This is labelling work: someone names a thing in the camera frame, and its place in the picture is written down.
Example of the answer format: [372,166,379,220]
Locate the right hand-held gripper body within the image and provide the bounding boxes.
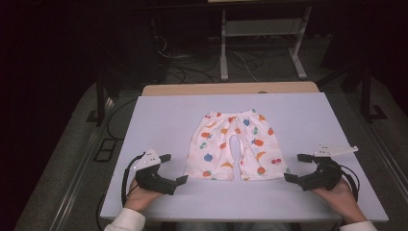
[297,143,359,193]

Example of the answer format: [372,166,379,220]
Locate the white metal table frame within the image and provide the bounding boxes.
[219,6,314,82]

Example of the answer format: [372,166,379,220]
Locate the person's left hand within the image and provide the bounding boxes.
[124,178,162,213]

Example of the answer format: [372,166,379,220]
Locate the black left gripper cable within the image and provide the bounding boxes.
[120,152,146,208]

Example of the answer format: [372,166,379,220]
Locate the white fruit print pants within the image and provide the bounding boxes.
[183,109,292,182]

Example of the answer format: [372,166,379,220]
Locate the tangle of floor cables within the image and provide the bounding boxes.
[152,18,296,85]

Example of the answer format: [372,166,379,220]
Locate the black metal stand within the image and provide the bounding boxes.
[86,75,114,127]
[359,62,388,123]

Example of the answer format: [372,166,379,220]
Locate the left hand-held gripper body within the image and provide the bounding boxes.
[134,147,177,196]

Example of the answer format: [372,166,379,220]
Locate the black floor frame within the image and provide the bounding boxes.
[92,138,118,164]

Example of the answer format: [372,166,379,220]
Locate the light wooden table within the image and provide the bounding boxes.
[141,81,320,97]

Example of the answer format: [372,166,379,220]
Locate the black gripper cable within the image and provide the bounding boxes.
[339,164,361,203]
[120,152,146,208]

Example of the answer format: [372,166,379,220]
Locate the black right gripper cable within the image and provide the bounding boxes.
[339,164,361,203]

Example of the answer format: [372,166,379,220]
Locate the person's right hand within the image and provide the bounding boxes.
[311,177,367,224]

